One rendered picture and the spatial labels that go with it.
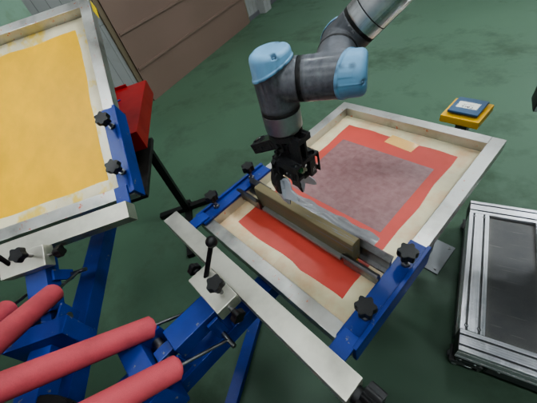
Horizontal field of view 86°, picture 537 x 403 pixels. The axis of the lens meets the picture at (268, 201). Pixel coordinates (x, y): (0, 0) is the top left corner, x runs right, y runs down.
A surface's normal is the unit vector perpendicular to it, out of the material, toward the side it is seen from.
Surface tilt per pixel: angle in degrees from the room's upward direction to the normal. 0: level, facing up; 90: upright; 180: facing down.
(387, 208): 0
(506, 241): 0
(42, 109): 32
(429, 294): 0
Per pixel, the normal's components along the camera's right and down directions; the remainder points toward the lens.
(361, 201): -0.23, -0.67
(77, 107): -0.07, -0.22
